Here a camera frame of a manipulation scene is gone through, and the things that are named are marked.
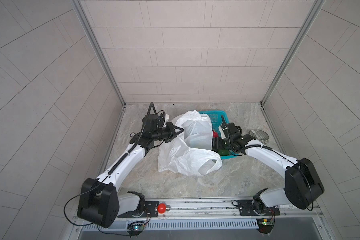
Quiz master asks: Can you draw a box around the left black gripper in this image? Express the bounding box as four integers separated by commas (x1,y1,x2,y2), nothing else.
149,123,183,143

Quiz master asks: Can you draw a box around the white plastic bag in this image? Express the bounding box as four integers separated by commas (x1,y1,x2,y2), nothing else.
158,110,222,176

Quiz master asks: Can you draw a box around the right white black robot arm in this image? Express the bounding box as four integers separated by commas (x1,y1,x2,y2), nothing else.
213,115,325,216

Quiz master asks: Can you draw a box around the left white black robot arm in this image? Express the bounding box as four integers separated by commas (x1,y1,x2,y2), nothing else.
77,113,184,228

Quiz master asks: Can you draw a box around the teal plastic basket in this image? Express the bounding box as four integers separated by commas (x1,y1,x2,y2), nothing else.
199,111,242,160

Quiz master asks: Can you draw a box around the red emergency stop button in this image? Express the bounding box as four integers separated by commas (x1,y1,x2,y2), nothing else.
157,203,171,215

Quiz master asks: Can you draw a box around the white vent grille strip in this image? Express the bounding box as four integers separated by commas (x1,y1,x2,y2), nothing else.
83,218,259,232

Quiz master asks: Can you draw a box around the right green circuit board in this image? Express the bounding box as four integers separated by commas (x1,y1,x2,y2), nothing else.
256,219,274,234

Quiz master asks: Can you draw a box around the green circuit board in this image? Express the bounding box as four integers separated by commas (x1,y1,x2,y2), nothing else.
127,221,146,237
256,219,274,234

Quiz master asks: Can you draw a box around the left green circuit board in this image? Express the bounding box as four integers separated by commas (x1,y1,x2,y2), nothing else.
127,221,146,237

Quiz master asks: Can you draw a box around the left black corrugated cable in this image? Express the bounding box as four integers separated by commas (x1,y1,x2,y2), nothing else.
107,102,157,176

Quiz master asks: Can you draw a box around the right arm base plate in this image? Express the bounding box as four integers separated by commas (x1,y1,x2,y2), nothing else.
233,200,281,217

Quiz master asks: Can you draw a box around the aluminium mounting rail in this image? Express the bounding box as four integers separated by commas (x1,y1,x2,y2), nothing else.
124,197,323,220

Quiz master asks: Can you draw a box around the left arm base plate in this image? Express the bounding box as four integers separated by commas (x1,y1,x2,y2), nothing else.
117,201,160,218

